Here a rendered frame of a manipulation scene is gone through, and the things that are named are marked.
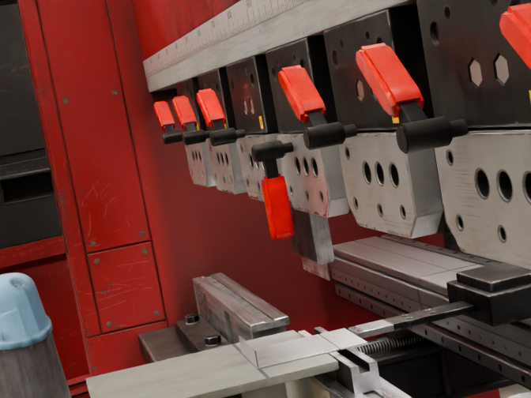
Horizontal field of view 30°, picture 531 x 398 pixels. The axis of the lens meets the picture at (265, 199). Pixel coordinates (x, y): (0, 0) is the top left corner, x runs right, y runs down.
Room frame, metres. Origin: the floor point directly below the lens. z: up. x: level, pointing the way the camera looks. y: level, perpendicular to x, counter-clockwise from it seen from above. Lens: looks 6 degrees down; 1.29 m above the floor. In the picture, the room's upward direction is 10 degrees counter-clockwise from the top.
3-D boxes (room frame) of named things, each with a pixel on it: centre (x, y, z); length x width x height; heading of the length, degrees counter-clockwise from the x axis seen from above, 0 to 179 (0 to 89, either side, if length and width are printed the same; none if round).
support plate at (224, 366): (1.11, 0.10, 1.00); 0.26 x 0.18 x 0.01; 103
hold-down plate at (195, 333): (1.71, 0.15, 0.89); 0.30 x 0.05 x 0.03; 13
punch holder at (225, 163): (1.36, 0.01, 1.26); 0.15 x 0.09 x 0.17; 13
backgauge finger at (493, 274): (1.18, -0.20, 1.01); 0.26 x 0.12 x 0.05; 103
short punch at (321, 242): (1.14, -0.04, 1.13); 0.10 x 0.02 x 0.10; 13
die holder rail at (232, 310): (1.68, 0.08, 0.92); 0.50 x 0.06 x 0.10; 13
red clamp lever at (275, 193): (0.97, -0.02, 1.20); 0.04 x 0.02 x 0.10; 103
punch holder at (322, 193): (0.97, -0.08, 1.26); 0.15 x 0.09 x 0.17; 13
